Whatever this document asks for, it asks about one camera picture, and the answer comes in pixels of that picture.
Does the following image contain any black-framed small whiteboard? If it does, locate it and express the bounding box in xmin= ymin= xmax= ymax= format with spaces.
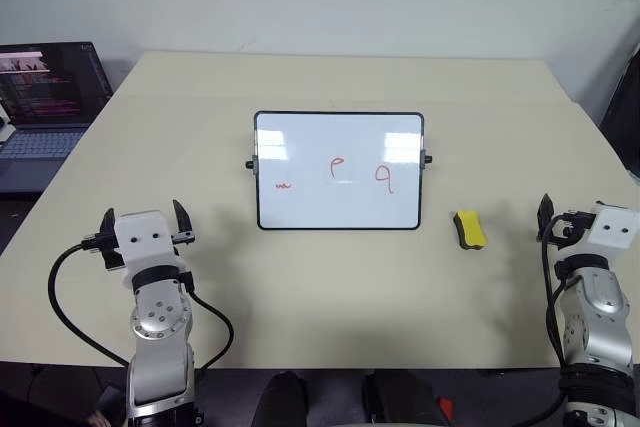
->
xmin=244 ymin=110 xmax=435 ymax=233

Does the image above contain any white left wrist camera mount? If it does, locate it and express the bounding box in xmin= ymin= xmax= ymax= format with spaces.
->
xmin=113 ymin=209 xmax=184 ymax=282

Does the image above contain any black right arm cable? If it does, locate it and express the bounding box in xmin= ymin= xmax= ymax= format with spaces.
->
xmin=540 ymin=239 xmax=571 ymax=373

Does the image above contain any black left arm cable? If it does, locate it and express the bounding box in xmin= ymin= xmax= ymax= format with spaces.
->
xmin=182 ymin=271 xmax=235 ymax=386
xmin=47 ymin=241 xmax=132 ymax=368

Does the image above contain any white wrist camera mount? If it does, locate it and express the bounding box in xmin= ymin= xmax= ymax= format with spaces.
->
xmin=113 ymin=209 xmax=184 ymax=282
xmin=583 ymin=203 xmax=640 ymax=251

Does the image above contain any yellow and black eraser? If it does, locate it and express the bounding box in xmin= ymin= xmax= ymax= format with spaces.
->
xmin=451 ymin=209 xmax=488 ymax=252

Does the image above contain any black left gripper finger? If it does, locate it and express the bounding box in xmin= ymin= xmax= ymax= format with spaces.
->
xmin=99 ymin=207 xmax=117 ymax=240
xmin=171 ymin=198 xmax=195 ymax=237

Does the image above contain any small white object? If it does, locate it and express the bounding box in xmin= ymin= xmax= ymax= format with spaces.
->
xmin=0 ymin=105 xmax=15 ymax=144

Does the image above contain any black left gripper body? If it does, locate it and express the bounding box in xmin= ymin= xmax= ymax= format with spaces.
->
xmin=81 ymin=229 xmax=196 ymax=274

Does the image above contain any open grey laptop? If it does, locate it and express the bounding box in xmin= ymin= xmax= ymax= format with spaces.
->
xmin=0 ymin=41 xmax=116 ymax=194

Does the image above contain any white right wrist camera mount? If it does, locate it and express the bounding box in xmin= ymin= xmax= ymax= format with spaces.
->
xmin=583 ymin=203 xmax=640 ymax=251

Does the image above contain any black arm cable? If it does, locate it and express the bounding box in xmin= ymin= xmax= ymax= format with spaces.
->
xmin=540 ymin=239 xmax=571 ymax=373
xmin=47 ymin=241 xmax=132 ymax=368
xmin=182 ymin=271 xmax=235 ymax=386

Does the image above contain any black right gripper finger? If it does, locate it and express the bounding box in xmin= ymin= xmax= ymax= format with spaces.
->
xmin=536 ymin=192 xmax=557 ymax=244

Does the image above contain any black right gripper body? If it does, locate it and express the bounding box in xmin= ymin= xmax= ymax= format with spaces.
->
xmin=548 ymin=210 xmax=598 ymax=249

